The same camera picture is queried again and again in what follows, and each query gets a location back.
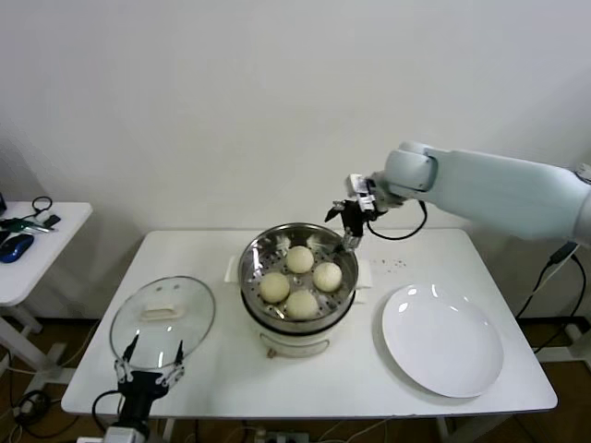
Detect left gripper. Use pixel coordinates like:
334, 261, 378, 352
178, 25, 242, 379
114, 334, 187, 428

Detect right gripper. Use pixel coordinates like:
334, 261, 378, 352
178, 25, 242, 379
325, 198, 373, 256

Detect white steamed baozi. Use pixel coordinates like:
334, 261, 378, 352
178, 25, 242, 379
259, 271, 291, 305
285, 245, 316, 274
285, 289, 320, 321
312, 261, 344, 293

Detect glass lid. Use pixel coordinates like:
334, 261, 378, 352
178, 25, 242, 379
109, 275, 217, 370

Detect steel steamer basket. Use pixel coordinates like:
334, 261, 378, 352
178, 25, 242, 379
224, 222, 374, 325

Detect scattered dark crumbs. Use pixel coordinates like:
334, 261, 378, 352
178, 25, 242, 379
368, 257, 408, 274

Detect white floor socket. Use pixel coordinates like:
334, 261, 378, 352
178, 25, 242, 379
16, 397, 50, 419

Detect grey power strip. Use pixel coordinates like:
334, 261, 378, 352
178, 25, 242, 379
256, 428, 311, 443

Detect white round plate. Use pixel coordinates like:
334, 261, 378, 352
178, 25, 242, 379
380, 283, 504, 399

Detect white side table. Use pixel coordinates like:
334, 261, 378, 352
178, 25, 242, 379
0, 201, 93, 393

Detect blue computer mouse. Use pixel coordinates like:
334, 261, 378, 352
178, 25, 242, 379
0, 233, 35, 265

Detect green pen bundle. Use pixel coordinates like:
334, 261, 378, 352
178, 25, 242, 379
0, 217, 55, 234

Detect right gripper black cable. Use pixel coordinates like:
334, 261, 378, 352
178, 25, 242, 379
367, 198, 428, 242

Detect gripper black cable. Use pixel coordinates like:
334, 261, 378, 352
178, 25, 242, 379
367, 198, 428, 242
91, 389, 126, 430

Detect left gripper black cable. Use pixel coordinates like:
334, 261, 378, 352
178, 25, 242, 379
91, 389, 126, 430

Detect black floor cable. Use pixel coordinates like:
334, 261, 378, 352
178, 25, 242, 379
8, 389, 64, 439

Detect black cable loop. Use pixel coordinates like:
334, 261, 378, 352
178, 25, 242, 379
30, 196, 53, 219

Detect black power adapter cable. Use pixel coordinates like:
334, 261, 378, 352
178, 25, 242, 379
514, 240, 588, 355

